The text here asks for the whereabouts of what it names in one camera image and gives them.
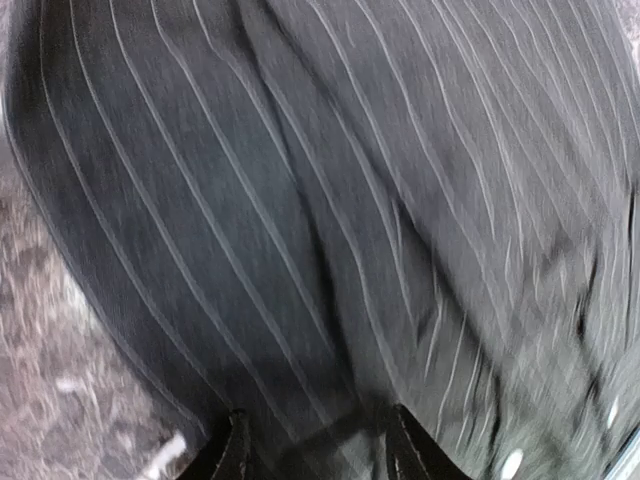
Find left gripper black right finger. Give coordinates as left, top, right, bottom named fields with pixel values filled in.
left=385, top=404, right=470, bottom=480

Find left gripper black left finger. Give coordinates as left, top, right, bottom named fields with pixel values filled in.
left=179, top=409, right=253, bottom=480

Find black clothes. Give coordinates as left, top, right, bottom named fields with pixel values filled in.
left=3, top=1, right=639, bottom=479

